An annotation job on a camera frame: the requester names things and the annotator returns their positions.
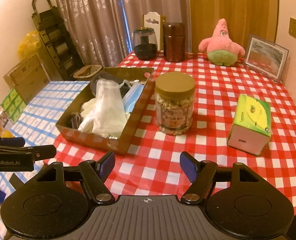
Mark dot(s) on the silver picture frame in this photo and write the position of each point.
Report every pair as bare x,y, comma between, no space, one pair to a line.
265,57

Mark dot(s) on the beige curtain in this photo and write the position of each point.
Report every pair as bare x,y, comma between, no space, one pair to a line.
102,30

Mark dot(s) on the green tissue box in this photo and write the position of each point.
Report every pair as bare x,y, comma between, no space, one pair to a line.
251,127

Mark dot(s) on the dark glass jar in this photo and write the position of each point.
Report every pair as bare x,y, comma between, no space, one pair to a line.
145,45

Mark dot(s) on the dark brown sock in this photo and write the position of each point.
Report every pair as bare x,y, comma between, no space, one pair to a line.
75,119

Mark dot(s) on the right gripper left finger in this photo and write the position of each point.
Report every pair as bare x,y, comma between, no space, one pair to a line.
94,174

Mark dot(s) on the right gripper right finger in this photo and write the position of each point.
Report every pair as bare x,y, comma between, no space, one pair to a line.
201,175

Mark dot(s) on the pink mesh pouch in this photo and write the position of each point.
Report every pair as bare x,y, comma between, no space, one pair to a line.
108,117

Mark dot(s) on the blue surgical mask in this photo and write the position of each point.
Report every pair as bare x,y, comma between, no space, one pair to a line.
131,97

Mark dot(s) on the brown wooden canister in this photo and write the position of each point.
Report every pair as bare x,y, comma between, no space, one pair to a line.
174,41

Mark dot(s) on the green tissue pack stack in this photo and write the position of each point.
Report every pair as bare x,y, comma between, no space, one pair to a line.
13,106

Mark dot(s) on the yellow plastic bag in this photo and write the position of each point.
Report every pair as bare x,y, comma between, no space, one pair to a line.
29,46

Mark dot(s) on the pink starfish plush toy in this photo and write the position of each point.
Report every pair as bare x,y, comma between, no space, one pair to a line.
220,49

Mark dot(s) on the blue plaid bedsheet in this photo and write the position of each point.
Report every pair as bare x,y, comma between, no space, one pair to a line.
37,125

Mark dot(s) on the black fabric cap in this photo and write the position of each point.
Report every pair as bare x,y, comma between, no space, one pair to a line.
124,85

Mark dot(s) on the brown cardboard box tray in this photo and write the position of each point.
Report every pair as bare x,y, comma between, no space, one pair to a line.
122,143

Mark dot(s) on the beige waste basket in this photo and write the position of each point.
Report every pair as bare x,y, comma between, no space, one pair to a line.
86,73

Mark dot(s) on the gold lid nut jar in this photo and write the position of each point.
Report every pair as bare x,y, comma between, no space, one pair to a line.
174,101

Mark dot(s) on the white wooden chair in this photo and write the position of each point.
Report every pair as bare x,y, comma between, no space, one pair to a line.
155,21

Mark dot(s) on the white fluffy towel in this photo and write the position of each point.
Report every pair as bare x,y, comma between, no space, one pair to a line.
87,107

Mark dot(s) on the cardboard carton on floor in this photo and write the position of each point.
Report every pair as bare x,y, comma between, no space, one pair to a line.
28,78

